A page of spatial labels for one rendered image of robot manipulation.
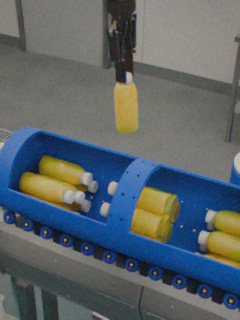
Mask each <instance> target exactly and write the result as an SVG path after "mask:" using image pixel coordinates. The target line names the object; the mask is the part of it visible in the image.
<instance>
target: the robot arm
mask: <svg viewBox="0 0 240 320"><path fill-rule="evenodd" d="M106 9H107V11H108V12H109V13H110V14H111V16H112V18H111V28H110V29H109V28H107V30H106V32H107V35H108V38H109V56H110V61H112V62H115V70H116V82H119V83H123V84H125V83H126V72H130V73H131V74H132V76H133V75H134V63H133V54H132V53H134V54H135V53H136V50H135V48H136V19H137V13H134V12H135V11H136V0H106ZM120 33H121V34H120ZM124 51H125V52H124ZM0 320H6V316H5V313H4V307H3V304H2V302H1V299H0Z"/></svg>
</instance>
